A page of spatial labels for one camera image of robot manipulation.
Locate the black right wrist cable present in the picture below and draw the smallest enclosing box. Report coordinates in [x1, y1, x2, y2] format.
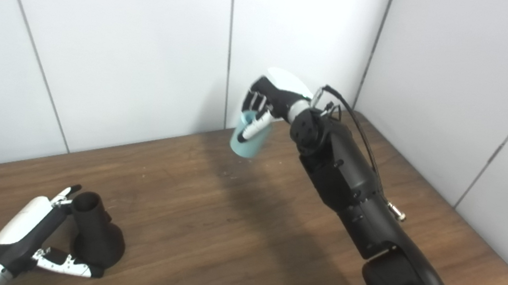
[299, 83, 398, 203]

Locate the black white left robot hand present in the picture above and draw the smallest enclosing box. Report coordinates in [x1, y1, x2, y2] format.
[0, 174, 115, 284]

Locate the light-blue cylindrical hose piece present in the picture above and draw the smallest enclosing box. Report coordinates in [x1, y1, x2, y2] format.
[228, 108, 274, 161]

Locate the black funnel-shaped nozzle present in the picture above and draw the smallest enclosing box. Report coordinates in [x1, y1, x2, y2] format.
[64, 190, 132, 272]

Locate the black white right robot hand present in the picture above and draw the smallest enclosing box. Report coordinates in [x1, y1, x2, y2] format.
[237, 64, 316, 150]

